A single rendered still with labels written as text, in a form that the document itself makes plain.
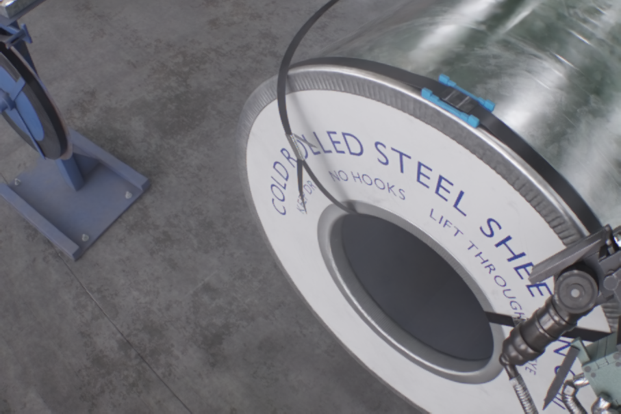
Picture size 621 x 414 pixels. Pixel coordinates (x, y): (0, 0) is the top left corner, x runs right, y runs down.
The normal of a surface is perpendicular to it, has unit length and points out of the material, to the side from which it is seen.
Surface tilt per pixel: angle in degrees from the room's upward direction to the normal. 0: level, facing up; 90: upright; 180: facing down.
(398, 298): 16
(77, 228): 0
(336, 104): 90
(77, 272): 0
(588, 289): 58
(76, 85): 0
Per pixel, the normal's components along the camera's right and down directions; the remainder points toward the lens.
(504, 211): -0.70, 0.56
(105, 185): 0.00, -0.62
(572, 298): -0.53, 0.19
